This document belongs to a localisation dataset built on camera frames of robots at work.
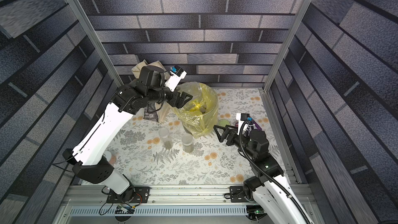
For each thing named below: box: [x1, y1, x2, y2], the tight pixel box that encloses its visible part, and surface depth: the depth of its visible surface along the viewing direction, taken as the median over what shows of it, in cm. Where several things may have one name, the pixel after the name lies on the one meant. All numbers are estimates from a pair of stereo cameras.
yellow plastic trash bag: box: [170, 81, 219, 139], surface depth 77 cm
